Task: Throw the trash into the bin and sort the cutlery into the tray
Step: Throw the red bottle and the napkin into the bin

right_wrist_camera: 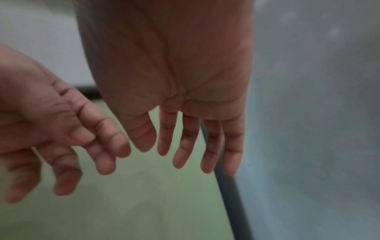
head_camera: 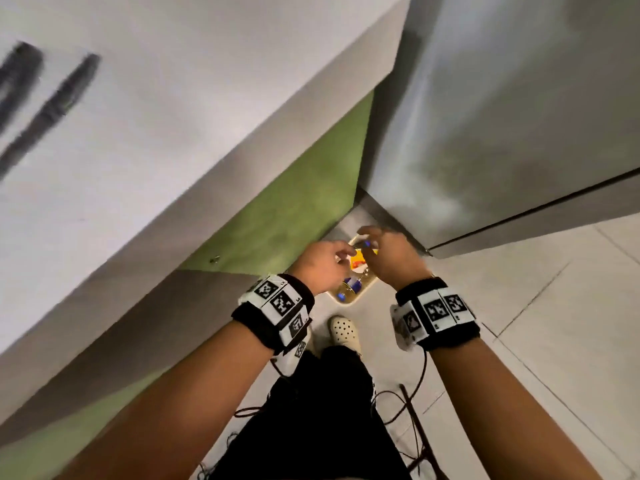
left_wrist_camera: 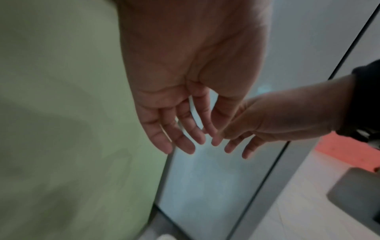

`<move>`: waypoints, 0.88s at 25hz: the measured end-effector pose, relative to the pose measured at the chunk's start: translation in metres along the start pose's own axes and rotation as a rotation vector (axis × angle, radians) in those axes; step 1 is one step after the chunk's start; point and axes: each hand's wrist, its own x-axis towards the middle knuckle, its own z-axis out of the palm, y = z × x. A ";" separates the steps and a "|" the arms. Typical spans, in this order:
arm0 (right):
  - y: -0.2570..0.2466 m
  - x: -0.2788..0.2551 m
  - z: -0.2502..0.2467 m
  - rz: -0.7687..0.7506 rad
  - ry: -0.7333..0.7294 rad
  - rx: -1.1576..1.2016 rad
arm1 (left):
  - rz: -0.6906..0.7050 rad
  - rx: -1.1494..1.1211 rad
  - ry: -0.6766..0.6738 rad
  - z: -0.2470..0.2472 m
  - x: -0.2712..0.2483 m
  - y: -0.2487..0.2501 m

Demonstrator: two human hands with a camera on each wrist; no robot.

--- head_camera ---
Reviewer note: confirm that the person's left hand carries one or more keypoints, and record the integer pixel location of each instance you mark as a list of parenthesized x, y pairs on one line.
[(320, 267)]

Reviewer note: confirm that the person's left forearm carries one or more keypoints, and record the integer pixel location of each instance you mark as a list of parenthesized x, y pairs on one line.
[(175, 409)]

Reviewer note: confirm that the black left wrist marker band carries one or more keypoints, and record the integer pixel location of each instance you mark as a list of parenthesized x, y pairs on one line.
[(272, 304)]

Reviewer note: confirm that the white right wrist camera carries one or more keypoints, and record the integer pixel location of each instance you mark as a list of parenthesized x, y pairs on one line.
[(402, 327)]

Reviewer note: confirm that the white perforated clog shoe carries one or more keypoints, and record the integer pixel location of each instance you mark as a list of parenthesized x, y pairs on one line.
[(345, 332)]

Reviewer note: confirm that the green cabinet door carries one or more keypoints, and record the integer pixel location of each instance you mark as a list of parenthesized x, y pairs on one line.
[(300, 194), (50, 444)]

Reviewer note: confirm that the cream waste bin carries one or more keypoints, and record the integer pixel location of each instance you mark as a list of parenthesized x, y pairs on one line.
[(367, 284)]

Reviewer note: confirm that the person's right hand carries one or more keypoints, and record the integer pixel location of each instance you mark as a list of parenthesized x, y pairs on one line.
[(395, 259)]

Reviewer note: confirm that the black striped trousers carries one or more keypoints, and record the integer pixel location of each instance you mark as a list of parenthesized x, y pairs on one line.
[(320, 424)]

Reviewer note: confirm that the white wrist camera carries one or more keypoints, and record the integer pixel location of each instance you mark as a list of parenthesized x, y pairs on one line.
[(402, 327), (295, 354)]

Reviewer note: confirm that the black wrist marker band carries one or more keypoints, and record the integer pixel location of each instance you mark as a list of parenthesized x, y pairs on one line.
[(272, 304), (440, 309)]

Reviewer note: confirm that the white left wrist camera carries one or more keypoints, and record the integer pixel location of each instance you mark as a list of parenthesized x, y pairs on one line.
[(295, 354)]

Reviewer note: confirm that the black right wrist marker band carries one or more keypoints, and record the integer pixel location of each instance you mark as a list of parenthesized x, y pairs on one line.
[(440, 309)]

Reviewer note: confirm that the person's right forearm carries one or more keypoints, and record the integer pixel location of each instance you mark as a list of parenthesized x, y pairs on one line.
[(500, 419)]

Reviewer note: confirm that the yellow snack wrapper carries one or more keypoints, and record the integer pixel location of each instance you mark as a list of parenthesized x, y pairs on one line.
[(359, 257)]

